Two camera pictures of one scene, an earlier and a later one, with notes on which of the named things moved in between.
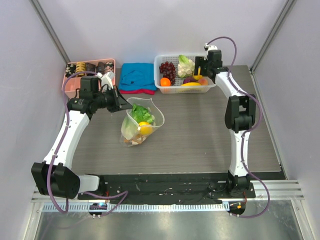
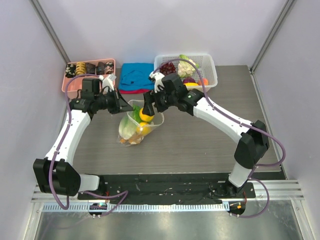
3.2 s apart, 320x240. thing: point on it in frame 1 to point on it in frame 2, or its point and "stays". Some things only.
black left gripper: x=120 y=104 stays
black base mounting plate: x=181 y=189 stays
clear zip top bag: x=139 y=121 stays
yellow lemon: x=198 y=77 to x=145 y=117
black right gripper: x=199 y=67 to x=152 y=100
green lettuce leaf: x=130 y=122 stays
